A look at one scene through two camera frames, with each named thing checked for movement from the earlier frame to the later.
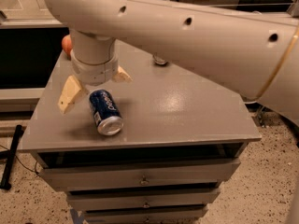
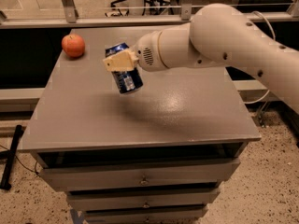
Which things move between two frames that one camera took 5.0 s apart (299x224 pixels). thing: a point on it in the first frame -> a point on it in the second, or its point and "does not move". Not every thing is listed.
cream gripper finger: x=72 y=88 -> x=123 y=61
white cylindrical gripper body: x=94 y=73 -> x=148 y=54
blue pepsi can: x=106 y=112 -> x=127 y=81
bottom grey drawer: x=191 y=216 does not move
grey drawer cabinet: x=182 y=137 does not move
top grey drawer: x=139 y=175 does not move
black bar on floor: x=4 y=184 does not move
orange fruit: x=67 y=43 does not move
